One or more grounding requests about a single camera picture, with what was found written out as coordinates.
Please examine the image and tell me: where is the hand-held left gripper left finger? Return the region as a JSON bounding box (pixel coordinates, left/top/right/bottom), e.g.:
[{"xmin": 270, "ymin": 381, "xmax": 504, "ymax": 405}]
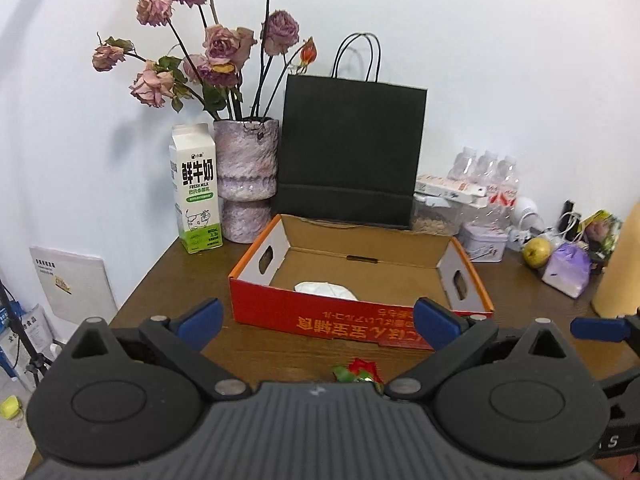
[{"xmin": 64, "ymin": 298, "xmax": 252, "ymax": 402}]

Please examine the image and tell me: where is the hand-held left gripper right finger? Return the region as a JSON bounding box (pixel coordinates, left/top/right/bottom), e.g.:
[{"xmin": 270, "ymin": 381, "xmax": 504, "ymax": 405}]
[{"xmin": 384, "ymin": 298, "xmax": 576, "ymax": 402}]

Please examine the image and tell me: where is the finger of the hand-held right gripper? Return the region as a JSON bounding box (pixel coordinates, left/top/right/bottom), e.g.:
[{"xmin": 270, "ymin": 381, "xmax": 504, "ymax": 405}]
[{"xmin": 570, "ymin": 310, "xmax": 640, "ymax": 357}]

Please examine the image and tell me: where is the red cardboard box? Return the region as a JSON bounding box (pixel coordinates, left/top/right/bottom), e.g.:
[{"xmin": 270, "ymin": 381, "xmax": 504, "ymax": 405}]
[{"xmin": 229, "ymin": 214, "xmax": 495, "ymax": 350}]

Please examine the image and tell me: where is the yellow thermos bottle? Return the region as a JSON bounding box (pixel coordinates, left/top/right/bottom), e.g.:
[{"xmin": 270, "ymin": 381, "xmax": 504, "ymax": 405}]
[{"xmin": 591, "ymin": 215, "xmax": 640, "ymax": 318}]

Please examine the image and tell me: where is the purple white packet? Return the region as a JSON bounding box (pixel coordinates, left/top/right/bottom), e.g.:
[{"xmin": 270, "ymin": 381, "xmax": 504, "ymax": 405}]
[{"xmin": 542, "ymin": 242, "xmax": 592, "ymax": 299}]

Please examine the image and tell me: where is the red artificial flower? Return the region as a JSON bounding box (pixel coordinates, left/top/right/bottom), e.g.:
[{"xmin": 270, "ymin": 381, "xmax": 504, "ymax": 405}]
[{"xmin": 332, "ymin": 357, "xmax": 385, "ymax": 393}]

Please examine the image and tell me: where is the silver tin box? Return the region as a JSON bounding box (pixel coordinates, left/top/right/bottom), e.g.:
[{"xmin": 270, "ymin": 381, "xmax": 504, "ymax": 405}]
[{"xmin": 457, "ymin": 223, "xmax": 508, "ymax": 263}]

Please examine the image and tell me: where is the green apple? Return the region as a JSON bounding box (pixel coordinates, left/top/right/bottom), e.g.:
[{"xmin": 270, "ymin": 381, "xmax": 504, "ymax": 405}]
[{"xmin": 523, "ymin": 237, "xmax": 553, "ymax": 267}]

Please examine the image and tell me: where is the floral printed package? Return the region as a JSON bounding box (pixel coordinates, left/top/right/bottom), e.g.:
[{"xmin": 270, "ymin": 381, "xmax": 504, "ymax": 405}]
[{"xmin": 582, "ymin": 210, "xmax": 623, "ymax": 261}]

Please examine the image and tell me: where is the clear container of grains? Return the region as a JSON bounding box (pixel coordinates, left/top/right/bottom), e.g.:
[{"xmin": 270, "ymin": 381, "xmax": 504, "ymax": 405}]
[{"xmin": 411, "ymin": 195, "xmax": 463, "ymax": 236}]

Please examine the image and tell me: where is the white crumpled tissue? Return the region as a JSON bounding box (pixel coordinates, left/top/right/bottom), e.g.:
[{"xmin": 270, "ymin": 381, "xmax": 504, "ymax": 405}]
[{"xmin": 294, "ymin": 281, "xmax": 360, "ymax": 302}]

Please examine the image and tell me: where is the white green milk carton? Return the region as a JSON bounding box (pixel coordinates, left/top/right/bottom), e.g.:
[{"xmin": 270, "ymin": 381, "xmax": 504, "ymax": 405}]
[{"xmin": 167, "ymin": 124, "xmax": 223, "ymax": 255}]

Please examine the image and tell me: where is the white board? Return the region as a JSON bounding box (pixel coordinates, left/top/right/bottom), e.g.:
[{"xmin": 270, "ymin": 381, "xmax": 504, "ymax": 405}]
[{"xmin": 29, "ymin": 245, "xmax": 118, "ymax": 326}]

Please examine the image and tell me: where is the long white carton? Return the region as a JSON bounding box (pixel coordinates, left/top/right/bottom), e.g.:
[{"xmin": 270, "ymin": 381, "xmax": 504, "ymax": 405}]
[{"xmin": 415, "ymin": 174, "xmax": 488, "ymax": 207}]

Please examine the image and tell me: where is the white charger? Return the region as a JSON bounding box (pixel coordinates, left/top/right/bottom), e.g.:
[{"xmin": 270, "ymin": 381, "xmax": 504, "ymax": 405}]
[{"xmin": 510, "ymin": 196, "xmax": 546, "ymax": 251}]

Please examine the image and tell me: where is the mottled purple vase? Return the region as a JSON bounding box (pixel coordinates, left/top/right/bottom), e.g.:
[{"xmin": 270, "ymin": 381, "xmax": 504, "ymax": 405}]
[{"xmin": 213, "ymin": 117, "xmax": 279, "ymax": 244}]

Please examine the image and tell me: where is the white printed bag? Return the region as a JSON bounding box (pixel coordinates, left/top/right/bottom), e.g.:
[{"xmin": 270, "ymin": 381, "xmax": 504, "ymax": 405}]
[{"xmin": 0, "ymin": 300, "xmax": 57, "ymax": 377}]

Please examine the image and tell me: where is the pack of water bottles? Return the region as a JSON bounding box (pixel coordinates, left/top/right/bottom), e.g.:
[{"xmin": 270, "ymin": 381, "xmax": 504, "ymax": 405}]
[{"xmin": 447, "ymin": 146, "xmax": 521, "ymax": 241}]

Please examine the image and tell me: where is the black tripod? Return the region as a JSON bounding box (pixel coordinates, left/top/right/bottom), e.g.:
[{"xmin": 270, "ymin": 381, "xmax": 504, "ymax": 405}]
[{"xmin": 0, "ymin": 280, "xmax": 51, "ymax": 391}]

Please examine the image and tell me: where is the black paper bag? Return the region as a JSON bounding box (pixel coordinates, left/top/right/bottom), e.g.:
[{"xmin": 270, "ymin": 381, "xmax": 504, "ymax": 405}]
[{"xmin": 276, "ymin": 33, "xmax": 429, "ymax": 231}]

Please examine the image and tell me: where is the dried pink rose bouquet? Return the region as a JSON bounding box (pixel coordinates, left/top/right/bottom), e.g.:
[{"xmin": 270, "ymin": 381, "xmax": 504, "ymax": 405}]
[{"xmin": 91, "ymin": 0, "xmax": 319, "ymax": 122}]

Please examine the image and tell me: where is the white cable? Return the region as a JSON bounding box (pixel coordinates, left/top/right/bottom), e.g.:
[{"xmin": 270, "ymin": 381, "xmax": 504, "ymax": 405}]
[{"xmin": 547, "ymin": 212, "xmax": 585, "ymax": 247}]

